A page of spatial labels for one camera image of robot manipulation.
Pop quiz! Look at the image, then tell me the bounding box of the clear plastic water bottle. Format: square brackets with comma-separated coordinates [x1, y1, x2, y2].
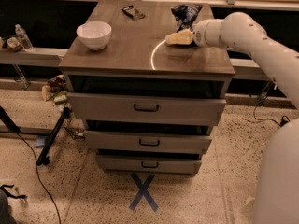
[15, 24, 34, 51]

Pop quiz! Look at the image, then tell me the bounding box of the bottom grey drawer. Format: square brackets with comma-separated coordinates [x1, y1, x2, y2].
[96, 155, 202, 175]

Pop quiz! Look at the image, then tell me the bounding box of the black tripod leg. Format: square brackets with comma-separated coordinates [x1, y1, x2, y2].
[36, 107, 70, 166]

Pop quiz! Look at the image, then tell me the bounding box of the black floor cable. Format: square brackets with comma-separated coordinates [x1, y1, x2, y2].
[0, 105, 63, 224]

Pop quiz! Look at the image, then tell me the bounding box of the middle grey drawer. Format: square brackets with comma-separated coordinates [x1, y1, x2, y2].
[85, 131, 211, 154]

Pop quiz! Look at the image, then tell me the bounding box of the blue tape cross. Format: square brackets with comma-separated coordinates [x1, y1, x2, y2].
[129, 174, 158, 212]

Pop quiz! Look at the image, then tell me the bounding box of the white bowl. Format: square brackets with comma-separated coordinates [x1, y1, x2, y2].
[77, 21, 112, 50]

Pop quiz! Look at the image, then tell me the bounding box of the grey drawer cabinet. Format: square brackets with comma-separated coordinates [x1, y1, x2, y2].
[58, 0, 235, 176]

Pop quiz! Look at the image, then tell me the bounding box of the grey drawer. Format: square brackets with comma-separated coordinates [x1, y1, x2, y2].
[68, 92, 226, 126]
[85, 131, 211, 154]
[96, 155, 202, 175]

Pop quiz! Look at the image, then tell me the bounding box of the top grey drawer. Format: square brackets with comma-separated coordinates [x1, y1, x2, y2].
[68, 92, 226, 126]

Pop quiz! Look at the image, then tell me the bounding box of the pile of snack bags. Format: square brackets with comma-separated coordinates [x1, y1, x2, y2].
[41, 75, 85, 140]

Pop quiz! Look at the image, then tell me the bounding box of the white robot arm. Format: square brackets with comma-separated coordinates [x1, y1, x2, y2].
[165, 12, 299, 224]

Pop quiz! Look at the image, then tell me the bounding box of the round container on shelf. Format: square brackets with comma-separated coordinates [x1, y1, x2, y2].
[1, 36, 22, 52]

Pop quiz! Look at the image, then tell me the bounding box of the small black snack packet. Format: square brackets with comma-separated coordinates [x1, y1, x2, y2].
[122, 5, 146, 21]

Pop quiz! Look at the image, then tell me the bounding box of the grey side shelf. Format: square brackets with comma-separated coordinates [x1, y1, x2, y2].
[0, 48, 67, 67]

